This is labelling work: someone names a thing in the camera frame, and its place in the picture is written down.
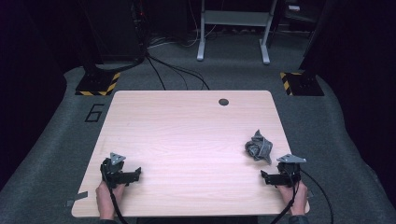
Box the person's right hand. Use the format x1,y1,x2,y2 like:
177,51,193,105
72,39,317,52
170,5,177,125
276,181,309,217

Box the black cabinet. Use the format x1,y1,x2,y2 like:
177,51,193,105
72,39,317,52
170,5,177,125
82,0,147,64

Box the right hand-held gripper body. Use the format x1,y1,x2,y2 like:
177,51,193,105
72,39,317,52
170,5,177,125
276,153,307,189

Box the right hand-held gripper black cable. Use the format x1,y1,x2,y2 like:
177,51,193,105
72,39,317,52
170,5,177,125
270,169,302,224

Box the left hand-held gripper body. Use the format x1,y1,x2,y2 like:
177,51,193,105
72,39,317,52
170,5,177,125
100,152,127,189

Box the grey towel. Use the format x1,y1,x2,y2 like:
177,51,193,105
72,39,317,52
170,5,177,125
244,129,274,165

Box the white floor cables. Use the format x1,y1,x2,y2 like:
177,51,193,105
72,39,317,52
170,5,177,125
148,0,218,49

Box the dark stand column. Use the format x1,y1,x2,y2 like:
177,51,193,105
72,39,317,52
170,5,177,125
298,0,347,75

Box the thin black floor cable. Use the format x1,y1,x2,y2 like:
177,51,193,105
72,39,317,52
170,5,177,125
145,56,167,91

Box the black cable on floor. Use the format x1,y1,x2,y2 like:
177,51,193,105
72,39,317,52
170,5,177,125
300,169,334,224

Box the black striped stand base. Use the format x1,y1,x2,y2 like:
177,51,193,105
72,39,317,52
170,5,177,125
75,72,121,97
279,72,325,97

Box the white metal desk frame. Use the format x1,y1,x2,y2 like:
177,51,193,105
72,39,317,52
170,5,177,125
196,0,278,65

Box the thick black floor cable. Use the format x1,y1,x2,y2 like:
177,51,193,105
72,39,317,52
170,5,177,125
147,54,210,91

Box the person's left hand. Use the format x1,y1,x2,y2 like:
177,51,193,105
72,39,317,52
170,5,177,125
95,180,126,219

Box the left hand-held gripper black cable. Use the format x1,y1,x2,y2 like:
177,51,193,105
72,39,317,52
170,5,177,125
102,169,129,224

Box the hand-held gripper black cable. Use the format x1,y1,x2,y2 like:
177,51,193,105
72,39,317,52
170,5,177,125
102,169,129,224
270,169,302,224

